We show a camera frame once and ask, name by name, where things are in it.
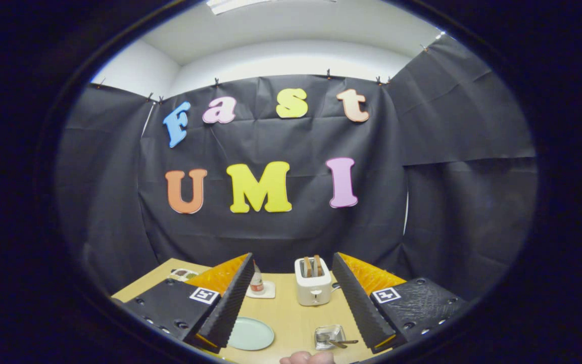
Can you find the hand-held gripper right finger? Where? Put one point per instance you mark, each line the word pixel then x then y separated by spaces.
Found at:
pixel 359 303

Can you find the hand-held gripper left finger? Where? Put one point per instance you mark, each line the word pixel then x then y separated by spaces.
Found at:
pixel 230 303

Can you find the clear water bottle red cap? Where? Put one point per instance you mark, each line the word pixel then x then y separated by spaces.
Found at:
pixel 256 283

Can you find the pale green plate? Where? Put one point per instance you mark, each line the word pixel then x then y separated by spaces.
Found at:
pixel 250 333

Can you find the white square coaster tray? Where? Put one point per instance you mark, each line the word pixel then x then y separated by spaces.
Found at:
pixel 270 292

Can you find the small metal drainer basket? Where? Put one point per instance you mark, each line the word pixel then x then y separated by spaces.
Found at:
pixel 324 331

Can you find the white toaster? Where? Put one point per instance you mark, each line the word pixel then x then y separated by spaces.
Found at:
pixel 313 292

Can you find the white divided sauce dish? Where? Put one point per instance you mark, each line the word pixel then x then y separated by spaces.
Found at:
pixel 185 274

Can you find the toasted bread slice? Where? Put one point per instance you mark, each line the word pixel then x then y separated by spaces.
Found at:
pixel 318 265
pixel 307 266

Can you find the ceiling light panel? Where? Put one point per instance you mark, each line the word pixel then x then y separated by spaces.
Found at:
pixel 230 5

